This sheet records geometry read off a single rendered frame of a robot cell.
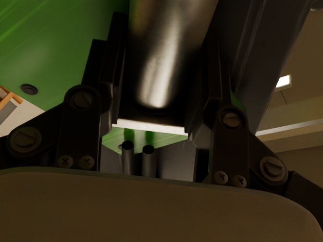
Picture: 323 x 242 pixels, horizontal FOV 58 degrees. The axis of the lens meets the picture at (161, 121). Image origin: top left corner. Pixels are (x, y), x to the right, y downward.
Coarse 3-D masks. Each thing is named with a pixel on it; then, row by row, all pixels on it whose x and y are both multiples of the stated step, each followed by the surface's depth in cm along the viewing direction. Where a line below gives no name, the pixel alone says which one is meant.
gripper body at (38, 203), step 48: (0, 192) 7; (48, 192) 7; (96, 192) 7; (144, 192) 8; (192, 192) 8; (240, 192) 8; (0, 240) 6; (48, 240) 7; (96, 240) 7; (144, 240) 7; (192, 240) 7; (240, 240) 7; (288, 240) 8
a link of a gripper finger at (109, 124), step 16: (112, 16) 12; (112, 32) 11; (96, 48) 12; (112, 48) 11; (96, 64) 11; (112, 64) 10; (96, 80) 11; (112, 80) 10; (112, 96) 11; (48, 112) 10; (112, 112) 12; (16, 128) 9; (32, 128) 9; (48, 128) 10; (16, 144) 9; (32, 144) 9; (48, 144) 9; (32, 160) 9
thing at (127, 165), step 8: (128, 144) 23; (128, 152) 23; (144, 152) 22; (152, 152) 22; (128, 160) 23; (136, 160) 26; (144, 160) 23; (152, 160) 23; (128, 168) 24; (136, 168) 27; (144, 168) 24; (152, 168) 24; (144, 176) 24; (152, 176) 25
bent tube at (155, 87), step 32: (160, 0) 9; (192, 0) 9; (128, 32) 11; (160, 32) 10; (192, 32) 10; (128, 64) 12; (160, 64) 11; (192, 64) 12; (128, 96) 13; (160, 96) 12; (160, 128) 14
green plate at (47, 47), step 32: (0, 0) 13; (32, 0) 13; (64, 0) 13; (96, 0) 13; (128, 0) 13; (0, 32) 14; (32, 32) 14; (64, 32) 14; (96, 32) 14; (0, 64) 16; (32, 64) 16; (64, 64) 16; (32, 96) 19; (128, 128) 22
